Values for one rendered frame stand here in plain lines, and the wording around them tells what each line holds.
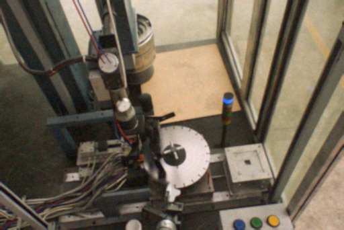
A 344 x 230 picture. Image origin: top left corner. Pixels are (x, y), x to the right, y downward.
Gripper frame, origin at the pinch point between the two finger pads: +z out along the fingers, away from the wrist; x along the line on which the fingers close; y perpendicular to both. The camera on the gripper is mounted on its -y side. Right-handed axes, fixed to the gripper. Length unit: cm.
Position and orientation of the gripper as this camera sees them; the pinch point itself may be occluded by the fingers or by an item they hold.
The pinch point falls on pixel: (168, 196)
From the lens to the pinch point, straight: 146.2
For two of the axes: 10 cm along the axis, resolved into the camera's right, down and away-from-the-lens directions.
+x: 0.1, -9.4, -3.3
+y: 9.9, 0.5, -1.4
